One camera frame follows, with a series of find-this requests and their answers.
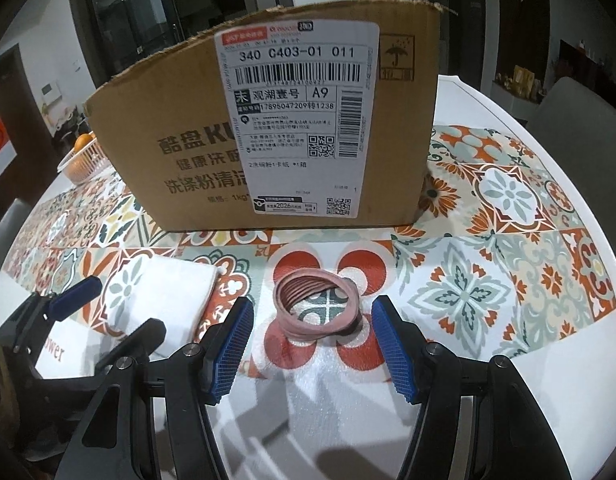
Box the folded white cloth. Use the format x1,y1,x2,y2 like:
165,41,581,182
108,256,219,358

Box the grey chair near left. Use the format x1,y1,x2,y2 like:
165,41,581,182
0,198,32,271

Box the grey chair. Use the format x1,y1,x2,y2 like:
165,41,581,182
0,198,32,271
526,77,616,256

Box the pink plastic fruit basket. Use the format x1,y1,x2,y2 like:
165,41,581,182
58,137,110,185

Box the oranges in basket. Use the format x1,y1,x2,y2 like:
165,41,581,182
73,132,95,154

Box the patterned tile table runner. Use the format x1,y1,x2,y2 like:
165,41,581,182
3,126,616,382

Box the brown cardboard box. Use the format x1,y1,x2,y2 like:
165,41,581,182
84,0,444,232

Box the white shipping label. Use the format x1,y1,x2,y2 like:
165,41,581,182
215,18,380,219

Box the grey chair right side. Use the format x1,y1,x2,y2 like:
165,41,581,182
526,77,616,256

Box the white intercom wall panel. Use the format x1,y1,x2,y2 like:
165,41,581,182
41,80,62,106

